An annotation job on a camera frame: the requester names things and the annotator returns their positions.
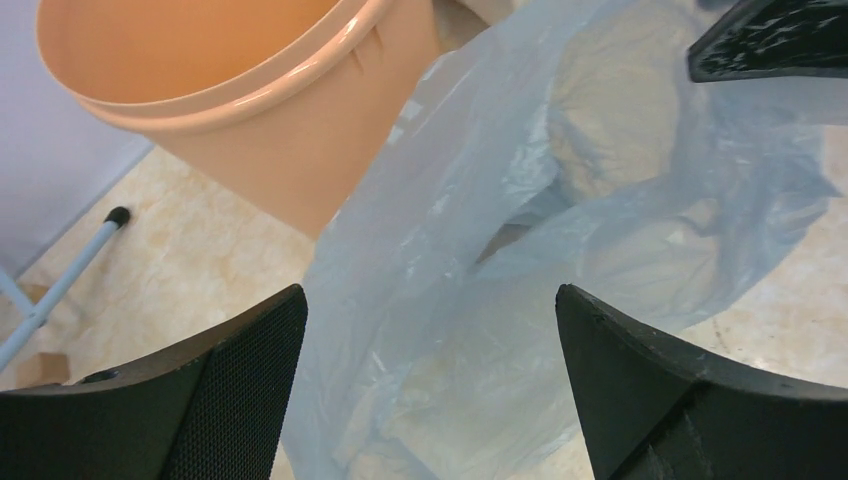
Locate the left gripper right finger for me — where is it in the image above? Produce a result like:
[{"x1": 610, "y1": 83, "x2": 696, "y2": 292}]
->
[{"x1": 555, "y1": 285, "x2": 847, "y2": 479}]

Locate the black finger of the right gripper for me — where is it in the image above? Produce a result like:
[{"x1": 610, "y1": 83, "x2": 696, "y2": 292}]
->
[{"x1": 687, "y1": 0, "x2": 847, "y2": 83}]

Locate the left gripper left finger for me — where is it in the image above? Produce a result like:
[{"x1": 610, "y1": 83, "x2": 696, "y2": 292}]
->
[{"x1": 1, "y1": 284, "x2": 308, "y2": 479}]

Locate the light blue plastic trash bag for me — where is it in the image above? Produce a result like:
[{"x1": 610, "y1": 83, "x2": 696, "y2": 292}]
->
[{"x1": 282, "y1": 1, "x2": 847, "y2": 479}]

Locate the orange plastic trash bin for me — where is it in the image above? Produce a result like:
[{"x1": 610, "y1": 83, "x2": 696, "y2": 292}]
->
[{"x1": 36, "y1": 1, "x2": 441, "y2": 238}]

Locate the wooden block by tripod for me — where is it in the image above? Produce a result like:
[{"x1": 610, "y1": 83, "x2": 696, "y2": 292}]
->
[{"x1": 15, "y1": 352, "x2": 71, "y2": 389}]

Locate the light blue tripod stand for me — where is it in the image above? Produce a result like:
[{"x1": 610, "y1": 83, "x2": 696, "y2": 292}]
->
[{"x1": 1, "y1": 206, "x2": 132, "y2": 370}]

